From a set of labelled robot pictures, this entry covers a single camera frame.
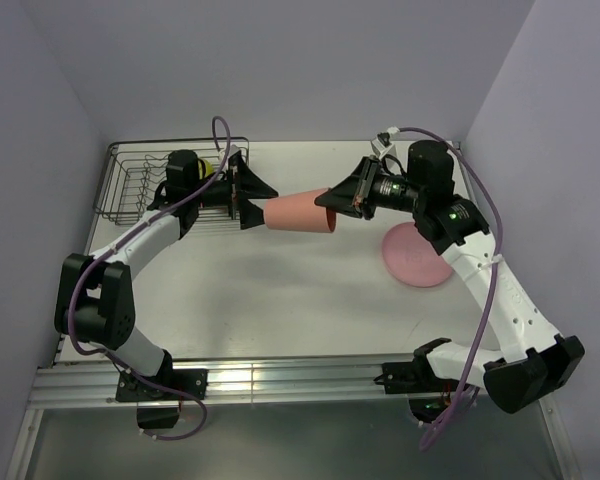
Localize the wire dish rack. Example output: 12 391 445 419
94 137 249 228

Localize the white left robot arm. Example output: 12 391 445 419
54 147 278 399

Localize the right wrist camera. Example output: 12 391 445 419
371 127 400 160

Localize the aluminium table rail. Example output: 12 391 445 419
27 349 554 409

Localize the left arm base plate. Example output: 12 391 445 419
115 368 208 441

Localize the pink plate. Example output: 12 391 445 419
381 222 453 288

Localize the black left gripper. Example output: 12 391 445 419
190 156 278 230

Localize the green bowl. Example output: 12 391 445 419
198 158 215 179

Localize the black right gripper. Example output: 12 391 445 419
315 154 425 220

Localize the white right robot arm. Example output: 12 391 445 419
315 140 585 414

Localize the pink tumbler cup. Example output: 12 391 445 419
263 188 337 233

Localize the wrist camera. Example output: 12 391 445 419
218 145 241 162
371 127 400 160

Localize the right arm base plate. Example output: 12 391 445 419
373 361 459 395

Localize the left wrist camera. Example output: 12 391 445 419
218 145 241 162

